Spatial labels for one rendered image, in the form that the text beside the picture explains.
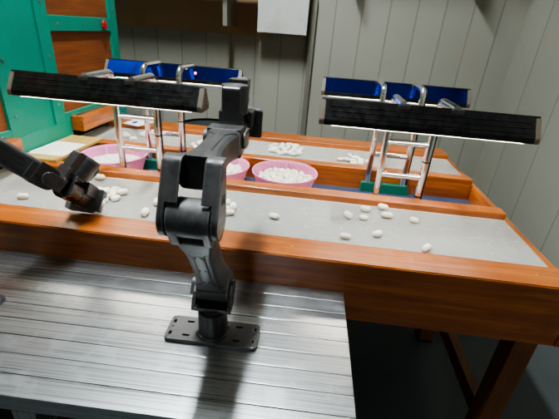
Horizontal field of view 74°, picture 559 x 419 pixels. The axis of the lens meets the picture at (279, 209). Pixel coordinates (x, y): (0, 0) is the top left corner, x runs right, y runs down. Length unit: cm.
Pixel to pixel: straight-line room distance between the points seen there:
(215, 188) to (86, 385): 47
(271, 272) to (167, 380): 37
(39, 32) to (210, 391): 153
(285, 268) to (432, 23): 262
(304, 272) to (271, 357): 26
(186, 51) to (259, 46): 60
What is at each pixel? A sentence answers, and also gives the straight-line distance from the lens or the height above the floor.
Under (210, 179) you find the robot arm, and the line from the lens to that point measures 54.
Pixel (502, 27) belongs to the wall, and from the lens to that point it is 346.
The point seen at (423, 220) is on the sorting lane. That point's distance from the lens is 133.
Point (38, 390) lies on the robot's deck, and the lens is 86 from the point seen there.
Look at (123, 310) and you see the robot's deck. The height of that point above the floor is 67.
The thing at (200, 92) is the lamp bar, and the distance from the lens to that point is 118.
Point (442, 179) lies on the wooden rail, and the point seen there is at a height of 75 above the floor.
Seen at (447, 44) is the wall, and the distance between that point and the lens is 333.
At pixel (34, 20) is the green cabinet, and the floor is 125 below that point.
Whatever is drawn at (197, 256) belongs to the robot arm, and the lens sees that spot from 63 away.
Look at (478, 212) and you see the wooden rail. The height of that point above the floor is 76.
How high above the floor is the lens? 129
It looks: 26 degrees down
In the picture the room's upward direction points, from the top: 4 degrees clockwise
